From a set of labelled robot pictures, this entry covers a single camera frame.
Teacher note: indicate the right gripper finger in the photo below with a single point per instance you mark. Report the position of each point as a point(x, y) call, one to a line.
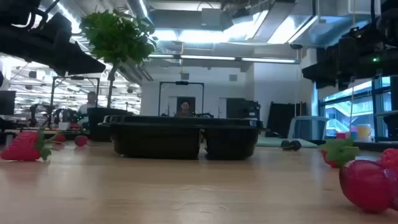
point(326, 63)
point(339, 76)

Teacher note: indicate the black panel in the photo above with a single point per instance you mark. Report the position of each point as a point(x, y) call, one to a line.
point(283, 118)

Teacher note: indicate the green plant in black pot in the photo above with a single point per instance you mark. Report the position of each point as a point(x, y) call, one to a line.
point(118, 37)

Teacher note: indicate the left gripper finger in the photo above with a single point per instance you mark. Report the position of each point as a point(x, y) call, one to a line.
point(74, 69)
point(77, 54)

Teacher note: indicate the yellow bottle on desk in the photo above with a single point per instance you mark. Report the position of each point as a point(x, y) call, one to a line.
point(363, 132)

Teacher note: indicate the black cabinet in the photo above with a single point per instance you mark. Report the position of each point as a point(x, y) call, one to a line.
point(239, 109)

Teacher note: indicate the black monitor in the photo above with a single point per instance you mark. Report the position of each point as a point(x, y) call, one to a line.
point(7, 102)

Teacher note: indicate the white office chair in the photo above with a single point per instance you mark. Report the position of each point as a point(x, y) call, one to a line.
point(308, 127)

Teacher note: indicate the person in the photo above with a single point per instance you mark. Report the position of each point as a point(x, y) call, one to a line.
point(185, 109)
point(91, 99)

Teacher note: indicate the long ceiling light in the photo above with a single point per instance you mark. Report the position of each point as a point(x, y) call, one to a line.
point(217, 58)

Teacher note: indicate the white cup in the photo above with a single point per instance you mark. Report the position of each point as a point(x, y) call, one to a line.
point(63, 125)

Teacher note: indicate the ceiling security camera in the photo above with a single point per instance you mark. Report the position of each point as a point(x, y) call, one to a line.
point(296, 46)

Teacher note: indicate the black rig frame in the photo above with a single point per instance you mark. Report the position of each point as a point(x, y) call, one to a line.
point(76, 77)
point(182, 82)

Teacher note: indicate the blue box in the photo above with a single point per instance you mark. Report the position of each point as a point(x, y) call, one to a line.
point(354, 136)

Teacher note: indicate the strawberry with big green leaves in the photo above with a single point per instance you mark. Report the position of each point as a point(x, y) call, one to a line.
point(339, 152)

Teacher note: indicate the dark round berry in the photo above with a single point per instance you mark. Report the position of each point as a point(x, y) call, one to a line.
point(296, 145)
point(285, 145)

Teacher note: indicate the black aluminium table frame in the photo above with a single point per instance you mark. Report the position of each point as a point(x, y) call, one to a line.
point(373, 146)

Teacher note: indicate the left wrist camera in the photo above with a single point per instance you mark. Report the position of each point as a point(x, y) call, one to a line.
point(56, 28)

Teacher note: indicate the pink box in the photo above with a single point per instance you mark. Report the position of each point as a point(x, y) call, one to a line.
point(341, 136)

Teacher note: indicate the green folded cloth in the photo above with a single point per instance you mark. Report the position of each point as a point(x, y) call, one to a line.
point(273, 142)

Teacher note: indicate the small red berry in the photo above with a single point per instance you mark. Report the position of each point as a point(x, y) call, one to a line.
point(59, 138)

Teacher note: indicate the large red strawberry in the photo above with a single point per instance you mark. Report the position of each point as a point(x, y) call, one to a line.
point(21, 146)

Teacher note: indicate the black two-compartment food container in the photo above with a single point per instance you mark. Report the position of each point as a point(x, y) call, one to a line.
point(155, 140)

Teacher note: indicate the red cherry with stem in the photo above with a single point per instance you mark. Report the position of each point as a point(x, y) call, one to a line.
point(81, 140)

